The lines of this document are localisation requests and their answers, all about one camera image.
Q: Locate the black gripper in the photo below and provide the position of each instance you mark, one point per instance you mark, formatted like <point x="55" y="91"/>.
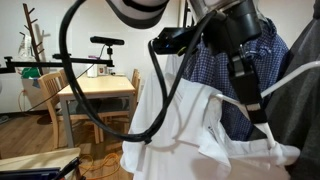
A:
<point x="245" y="83"/>

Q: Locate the white plastic hanger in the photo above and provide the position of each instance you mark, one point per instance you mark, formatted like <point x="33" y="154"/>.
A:
<point x="274" y="91"/>

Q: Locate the robot arm with black joint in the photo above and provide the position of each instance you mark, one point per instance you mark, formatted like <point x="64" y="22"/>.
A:
<point x="234" y="22"/>

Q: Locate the dark grey sweater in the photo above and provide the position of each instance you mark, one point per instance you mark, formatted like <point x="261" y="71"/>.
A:
<point x="294" y="118"/>

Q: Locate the wooden chair right side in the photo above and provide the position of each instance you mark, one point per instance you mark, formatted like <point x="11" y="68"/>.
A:
<point x="120" y="106"/>

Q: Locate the light wooden dining table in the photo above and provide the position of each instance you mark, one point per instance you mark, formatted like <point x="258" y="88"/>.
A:
<point x="94" y="88"/>

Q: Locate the white box on table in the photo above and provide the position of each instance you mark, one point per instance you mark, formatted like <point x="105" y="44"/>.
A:
<point x="95" y="70"/>

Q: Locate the wooden chair left front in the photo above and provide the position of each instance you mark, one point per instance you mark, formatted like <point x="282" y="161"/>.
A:
<point x="50" y="85"/>

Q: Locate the wooden desk foreground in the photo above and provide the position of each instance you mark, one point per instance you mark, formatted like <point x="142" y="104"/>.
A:
<point x="53" y="159"/>

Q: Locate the black laptop foreground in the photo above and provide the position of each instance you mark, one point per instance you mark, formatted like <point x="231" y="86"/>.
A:
<point x="41" y="173"/>

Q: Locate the green bag on coat tree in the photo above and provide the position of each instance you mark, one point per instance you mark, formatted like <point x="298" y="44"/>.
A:
<point x="30" y="73"/>

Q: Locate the wooden coat tree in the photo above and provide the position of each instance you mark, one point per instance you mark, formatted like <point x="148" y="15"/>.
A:
<point x="36" y="46"/>

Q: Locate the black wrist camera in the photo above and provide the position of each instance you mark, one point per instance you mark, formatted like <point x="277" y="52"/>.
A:
<point x="173" y="40"/>

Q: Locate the black camera on boom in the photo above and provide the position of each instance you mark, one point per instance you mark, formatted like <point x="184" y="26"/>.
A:
<point x="109" y="42"/>

